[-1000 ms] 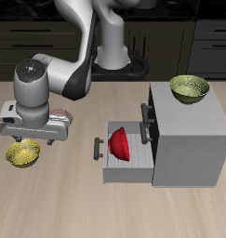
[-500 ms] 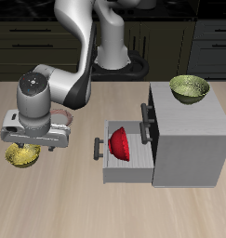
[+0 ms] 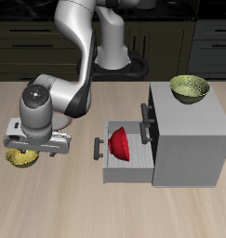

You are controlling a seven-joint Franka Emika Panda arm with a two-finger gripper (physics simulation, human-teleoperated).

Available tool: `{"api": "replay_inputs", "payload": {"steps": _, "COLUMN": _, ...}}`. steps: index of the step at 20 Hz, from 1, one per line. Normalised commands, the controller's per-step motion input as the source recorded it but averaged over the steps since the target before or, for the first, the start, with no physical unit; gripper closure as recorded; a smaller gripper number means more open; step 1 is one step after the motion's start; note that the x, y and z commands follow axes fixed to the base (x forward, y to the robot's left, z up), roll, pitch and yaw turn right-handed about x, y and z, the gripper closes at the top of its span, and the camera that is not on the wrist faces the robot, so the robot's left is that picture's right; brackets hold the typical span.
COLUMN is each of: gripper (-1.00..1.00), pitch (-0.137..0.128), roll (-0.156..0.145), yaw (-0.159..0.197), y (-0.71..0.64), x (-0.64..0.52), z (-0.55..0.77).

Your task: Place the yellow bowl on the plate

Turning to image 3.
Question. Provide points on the olive green bowl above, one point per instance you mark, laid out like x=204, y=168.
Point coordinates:
x=188, y=88

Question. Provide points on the dark kitchen cupboards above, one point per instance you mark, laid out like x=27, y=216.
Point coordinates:
x=30, y=49

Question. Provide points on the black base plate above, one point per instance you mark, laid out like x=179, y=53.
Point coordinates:
x=139, y=66

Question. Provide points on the pink plate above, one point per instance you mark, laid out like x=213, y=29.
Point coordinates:
x=63, y=122

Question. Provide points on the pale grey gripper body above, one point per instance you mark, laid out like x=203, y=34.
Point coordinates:
x=61, y=144

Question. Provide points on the grey cabinet drawer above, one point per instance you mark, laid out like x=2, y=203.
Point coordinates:
x=139, y=158

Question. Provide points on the red fluted bowl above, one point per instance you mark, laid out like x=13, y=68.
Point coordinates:
x=119, y=144

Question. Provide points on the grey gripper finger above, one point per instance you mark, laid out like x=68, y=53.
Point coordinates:
x=52, y=154
x=23, y=151

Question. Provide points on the grey wooden cabinet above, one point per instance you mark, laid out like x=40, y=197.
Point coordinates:
x=188, y=145

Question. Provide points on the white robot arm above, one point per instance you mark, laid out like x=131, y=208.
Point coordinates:
x=71, y=18

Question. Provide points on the yellow bowl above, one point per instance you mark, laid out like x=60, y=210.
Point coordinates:
x=21, y=159

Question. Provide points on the grey kitchen drawer unit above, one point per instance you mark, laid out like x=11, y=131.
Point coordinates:
x=210, y=46

